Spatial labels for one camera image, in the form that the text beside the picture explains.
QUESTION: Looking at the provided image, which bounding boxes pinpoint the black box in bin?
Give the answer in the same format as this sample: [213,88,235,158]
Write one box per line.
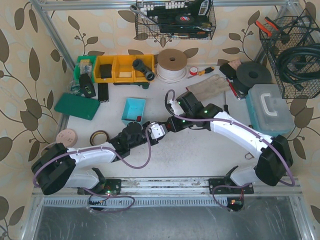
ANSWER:
[99,64,112,79]

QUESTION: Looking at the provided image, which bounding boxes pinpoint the black tape roll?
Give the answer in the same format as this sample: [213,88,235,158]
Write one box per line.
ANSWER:
[174,14,195,26]

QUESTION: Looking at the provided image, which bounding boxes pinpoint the black disc spool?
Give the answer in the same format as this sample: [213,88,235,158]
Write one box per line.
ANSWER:
[233,61,272,94]

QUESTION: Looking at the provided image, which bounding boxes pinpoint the red white tape roll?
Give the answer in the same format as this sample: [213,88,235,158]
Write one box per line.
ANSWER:
[189,66,198,76]

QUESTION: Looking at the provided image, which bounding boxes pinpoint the yellow black screwdriver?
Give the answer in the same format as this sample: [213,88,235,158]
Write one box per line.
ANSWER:
[187,67,215,79]

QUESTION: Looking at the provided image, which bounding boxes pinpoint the brown tape roll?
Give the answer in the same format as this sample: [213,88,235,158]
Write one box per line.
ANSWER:
[89,130,110,146]

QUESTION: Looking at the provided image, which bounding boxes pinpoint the green storage bin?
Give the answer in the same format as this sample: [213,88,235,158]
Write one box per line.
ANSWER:
[73,55,97,84]

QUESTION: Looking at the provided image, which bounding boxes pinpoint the coiled black hose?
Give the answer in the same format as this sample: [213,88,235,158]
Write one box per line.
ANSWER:
[277,43,320,85]

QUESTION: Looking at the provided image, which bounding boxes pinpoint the beige work glove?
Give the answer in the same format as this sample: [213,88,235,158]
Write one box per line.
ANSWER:
[186,74,230,101]

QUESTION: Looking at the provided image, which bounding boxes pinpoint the white cable spool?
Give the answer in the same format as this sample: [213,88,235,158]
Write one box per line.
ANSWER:
[156,48,188,84]

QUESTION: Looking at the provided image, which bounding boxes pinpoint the yellow storage bin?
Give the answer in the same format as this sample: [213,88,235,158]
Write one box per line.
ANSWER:
[93,54,155,84]

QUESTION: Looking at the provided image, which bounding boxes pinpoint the black rectangular block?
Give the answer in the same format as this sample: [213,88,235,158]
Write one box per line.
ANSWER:
[97,83,109,103]

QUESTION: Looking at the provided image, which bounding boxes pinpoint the blue clear toolbox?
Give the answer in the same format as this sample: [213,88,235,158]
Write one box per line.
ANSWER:
[245,84,295,137]

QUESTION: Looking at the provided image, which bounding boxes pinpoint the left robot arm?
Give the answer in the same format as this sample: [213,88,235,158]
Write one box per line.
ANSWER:
[31,122,168,195]

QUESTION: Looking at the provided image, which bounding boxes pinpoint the silver wrench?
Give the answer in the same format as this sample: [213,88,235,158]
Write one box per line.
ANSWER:
[129,5,158,25]

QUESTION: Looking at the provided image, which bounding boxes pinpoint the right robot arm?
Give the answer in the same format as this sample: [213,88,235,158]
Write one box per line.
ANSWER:
[164,91,296,187]

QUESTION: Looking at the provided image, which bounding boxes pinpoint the top wire basket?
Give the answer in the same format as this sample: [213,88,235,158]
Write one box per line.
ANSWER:
[129,0,216,43]

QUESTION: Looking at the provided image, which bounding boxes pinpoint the wire basket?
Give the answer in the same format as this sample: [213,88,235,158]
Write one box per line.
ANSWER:
[129,0,216,43]
[254,15,320,99]

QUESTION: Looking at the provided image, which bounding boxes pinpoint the black green meter device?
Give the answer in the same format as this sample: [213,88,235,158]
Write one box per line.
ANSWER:
[78,73,96,98]

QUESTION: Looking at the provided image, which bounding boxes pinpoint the green cutting mat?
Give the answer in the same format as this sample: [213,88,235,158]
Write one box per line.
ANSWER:
[54,93,100,121]

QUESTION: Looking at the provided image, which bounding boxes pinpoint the blue plastic tray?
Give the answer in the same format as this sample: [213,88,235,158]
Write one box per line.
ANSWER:
[121,97,146,126]

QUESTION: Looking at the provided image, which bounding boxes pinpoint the dark grey pipe fitting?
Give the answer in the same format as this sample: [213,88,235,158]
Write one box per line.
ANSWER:
[132,59,155,82]

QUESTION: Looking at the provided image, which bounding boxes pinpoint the right wire basket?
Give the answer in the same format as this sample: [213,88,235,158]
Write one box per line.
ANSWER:
[254,15,320,99]

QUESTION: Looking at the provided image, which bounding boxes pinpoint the orange handled pliers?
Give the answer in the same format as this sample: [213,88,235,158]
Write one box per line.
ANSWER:
[254,16,281,37]

